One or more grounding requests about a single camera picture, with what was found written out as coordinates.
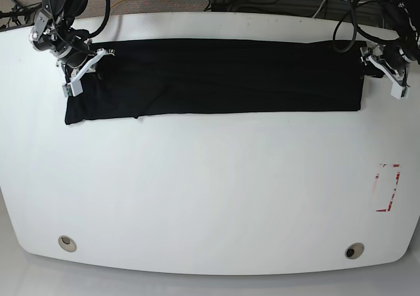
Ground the right table cable grommet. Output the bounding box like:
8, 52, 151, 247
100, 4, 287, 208
345, 243, 365, 260

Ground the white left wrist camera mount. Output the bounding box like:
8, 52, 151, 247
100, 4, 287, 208
360, 44, 410, 100

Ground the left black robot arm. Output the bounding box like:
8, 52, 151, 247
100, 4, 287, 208
373, 0, 419, 71

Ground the table cable grommet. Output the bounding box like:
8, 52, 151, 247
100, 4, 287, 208
58, 236, 77, 253
345, 243, 365, 260

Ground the black tripod stand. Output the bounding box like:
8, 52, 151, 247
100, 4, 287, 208
1, 0, 41, 31

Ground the red tape rectangle marking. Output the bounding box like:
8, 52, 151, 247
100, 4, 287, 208
372, 163, 401, 213

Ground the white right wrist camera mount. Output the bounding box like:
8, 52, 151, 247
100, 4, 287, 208
56, 48, 115, 98

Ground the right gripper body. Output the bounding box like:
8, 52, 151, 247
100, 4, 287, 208
29, 10, 95, 68

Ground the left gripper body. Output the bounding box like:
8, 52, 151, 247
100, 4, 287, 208
383, 33, 419, 71

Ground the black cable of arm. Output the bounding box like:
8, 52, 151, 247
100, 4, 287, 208
85, 0, 112, 40
331, 0, 401, 53

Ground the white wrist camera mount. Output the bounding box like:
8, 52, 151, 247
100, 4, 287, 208
56, 48, 115, 98
360, 44, 410, 100

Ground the left table cable grommet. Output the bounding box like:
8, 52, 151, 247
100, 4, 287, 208
58, 236, 77, 253

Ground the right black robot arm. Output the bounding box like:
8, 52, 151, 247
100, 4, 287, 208
29, 0, 91, 68

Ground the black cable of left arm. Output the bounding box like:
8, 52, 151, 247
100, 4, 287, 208
331, 0, 401, 53

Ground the black T-shirt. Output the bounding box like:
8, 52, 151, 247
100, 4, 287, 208
65, 39, 365, 125

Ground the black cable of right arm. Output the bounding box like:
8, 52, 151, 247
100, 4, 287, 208
85, 0, 112, 40

